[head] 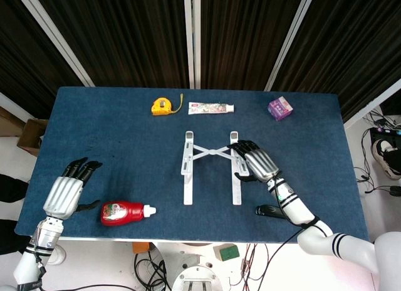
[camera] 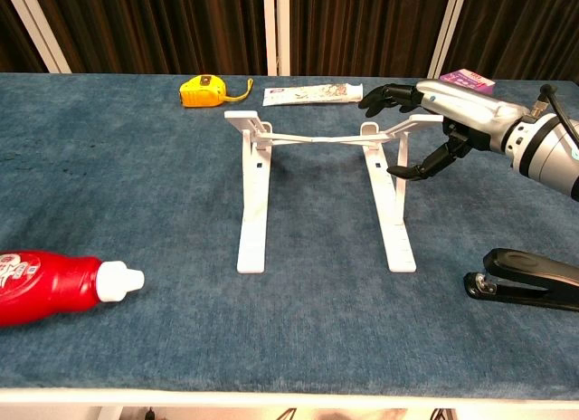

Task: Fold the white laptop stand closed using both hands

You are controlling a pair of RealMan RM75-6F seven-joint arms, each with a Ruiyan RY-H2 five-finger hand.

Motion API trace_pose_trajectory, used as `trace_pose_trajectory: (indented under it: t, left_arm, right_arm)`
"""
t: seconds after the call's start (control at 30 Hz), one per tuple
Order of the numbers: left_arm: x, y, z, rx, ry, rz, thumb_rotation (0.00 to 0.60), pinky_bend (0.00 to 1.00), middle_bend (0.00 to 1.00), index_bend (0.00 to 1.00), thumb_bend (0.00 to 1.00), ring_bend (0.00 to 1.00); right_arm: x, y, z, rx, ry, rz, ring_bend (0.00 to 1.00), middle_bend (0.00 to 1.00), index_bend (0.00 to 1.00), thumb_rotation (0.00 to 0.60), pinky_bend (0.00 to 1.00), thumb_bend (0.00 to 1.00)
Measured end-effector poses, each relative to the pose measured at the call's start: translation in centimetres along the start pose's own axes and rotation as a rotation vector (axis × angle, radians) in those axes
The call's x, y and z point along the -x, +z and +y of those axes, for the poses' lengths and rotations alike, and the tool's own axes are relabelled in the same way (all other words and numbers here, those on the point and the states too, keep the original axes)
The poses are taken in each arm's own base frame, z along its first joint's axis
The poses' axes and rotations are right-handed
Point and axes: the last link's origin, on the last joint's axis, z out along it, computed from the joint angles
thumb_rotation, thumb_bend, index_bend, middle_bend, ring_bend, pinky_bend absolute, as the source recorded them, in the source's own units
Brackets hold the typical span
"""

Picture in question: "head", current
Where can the red ketchup bottle white cap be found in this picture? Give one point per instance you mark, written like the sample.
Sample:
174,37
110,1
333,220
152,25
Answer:
122,213

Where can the white folding laptop stand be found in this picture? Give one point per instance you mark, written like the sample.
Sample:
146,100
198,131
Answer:
188,165

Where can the orange small block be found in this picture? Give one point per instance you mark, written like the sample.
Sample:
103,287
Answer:
140,247

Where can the blue table cloth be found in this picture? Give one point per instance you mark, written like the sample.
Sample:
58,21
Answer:
125,140

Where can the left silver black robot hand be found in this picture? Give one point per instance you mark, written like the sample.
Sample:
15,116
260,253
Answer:
61,193

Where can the black trouser leg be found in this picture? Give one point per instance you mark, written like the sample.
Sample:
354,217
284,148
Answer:
11,189

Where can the purple small carton box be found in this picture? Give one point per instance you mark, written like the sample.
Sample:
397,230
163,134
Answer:
280,108

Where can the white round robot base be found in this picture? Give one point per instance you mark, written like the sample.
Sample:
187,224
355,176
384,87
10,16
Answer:
195,275

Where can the black pleated curtain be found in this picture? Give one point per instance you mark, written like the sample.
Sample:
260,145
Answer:
125,37
25,52
244,37
351,37

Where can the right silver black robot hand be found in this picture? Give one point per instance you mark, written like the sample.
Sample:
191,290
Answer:
260,164

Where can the black stapler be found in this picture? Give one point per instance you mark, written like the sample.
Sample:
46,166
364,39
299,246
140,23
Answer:
267,210

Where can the yellow tape measure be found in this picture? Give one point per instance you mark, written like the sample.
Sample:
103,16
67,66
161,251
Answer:
161,107

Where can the white frame post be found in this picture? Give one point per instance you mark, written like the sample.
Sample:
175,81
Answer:
191,37
53,37
289,37

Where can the white frame rail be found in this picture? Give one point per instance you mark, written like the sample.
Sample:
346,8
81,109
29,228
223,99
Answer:
15,106
372,104

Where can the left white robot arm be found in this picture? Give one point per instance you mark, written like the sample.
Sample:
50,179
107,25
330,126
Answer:
45,234

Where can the brown cardboard box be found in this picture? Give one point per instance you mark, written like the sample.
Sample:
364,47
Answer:
29,137

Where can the black and white sneaker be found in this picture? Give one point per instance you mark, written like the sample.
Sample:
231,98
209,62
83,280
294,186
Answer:
387,159

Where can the green sponge block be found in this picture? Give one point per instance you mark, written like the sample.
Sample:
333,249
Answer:
228,252

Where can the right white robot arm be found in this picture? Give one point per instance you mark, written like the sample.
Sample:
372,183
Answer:
297,206

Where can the white toothpaste tube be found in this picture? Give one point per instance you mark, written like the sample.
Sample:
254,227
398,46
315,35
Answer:
210,108

